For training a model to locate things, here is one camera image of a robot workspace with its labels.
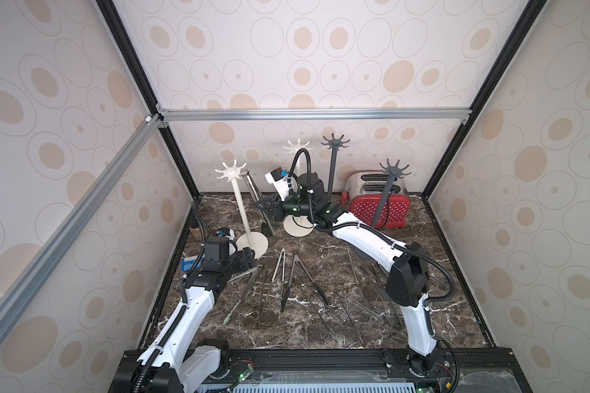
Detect cream utensil rack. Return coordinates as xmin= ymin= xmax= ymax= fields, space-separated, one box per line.
xmin=216 ymin=160 xmax=268 ymax=259
xmin=284 ymin=139 xmax=313 ymax=237

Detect horizontal aluminium frame bar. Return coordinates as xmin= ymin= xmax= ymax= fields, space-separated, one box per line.
xmin=161 ymin=107 xmax=472 ymax=122

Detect dark grey rack back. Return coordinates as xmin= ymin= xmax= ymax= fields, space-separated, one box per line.
xmin=323 ymin=134 xmax=350 ymax=201

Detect white handled steel tongs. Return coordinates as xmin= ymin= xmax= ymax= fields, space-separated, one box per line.
xmin=271 ymin=248 xmax=286 ymax=283

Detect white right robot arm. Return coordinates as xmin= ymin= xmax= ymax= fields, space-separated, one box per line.
xmin=256 ymin=168 xmax=456 ymax=377

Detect dark grey rack near toaster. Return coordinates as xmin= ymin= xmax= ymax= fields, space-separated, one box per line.
xmin=371 ymin=159 xmax=410 ymax=228

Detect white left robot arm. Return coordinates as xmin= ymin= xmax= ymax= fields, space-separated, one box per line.
xmin=109 ymin=203 xmax=257 ymax=392

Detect mint green silicone tongs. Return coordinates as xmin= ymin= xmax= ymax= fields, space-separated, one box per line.
xmin=222 ymin=264 xmax=264 ymax=326

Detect diagonal aluminium frame bar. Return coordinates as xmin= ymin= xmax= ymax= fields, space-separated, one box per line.
xmin=0 ymin=114 xmax=162 ymax=345

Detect red polka dot toaster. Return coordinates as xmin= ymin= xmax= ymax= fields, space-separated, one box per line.
xmin=340 ymin=171 xmax=411 ymax=229

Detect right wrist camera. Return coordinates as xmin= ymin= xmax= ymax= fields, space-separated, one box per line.
xmin=265 ymin=167 xmax=294 ymax=201

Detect slim steel tongs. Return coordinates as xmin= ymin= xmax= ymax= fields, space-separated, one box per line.
xmin=257 ymin=270 xmax=271 ymax=324

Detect blue snack packet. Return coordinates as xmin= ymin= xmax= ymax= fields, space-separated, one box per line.
xmin=180 ymin=255 xmax=198 ymax=272

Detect black handled steel tongs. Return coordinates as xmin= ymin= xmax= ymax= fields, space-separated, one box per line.
xmin=279 ymin=252 xmax=331 ymax=314

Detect brown spice jar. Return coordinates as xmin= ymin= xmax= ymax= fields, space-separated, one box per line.
xmin=189 ymin=224 xmax=202 ymax=242

